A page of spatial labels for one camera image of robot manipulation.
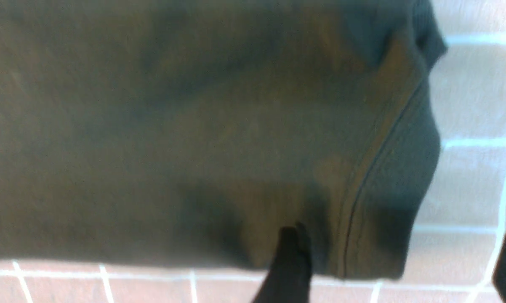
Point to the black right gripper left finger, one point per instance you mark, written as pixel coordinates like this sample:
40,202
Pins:
290,274

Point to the gray long-sleeved shirt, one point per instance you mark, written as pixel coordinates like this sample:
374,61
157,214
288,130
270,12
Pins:
186,133

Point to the pink checkered tablecloth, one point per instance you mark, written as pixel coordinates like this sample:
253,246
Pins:
456,236

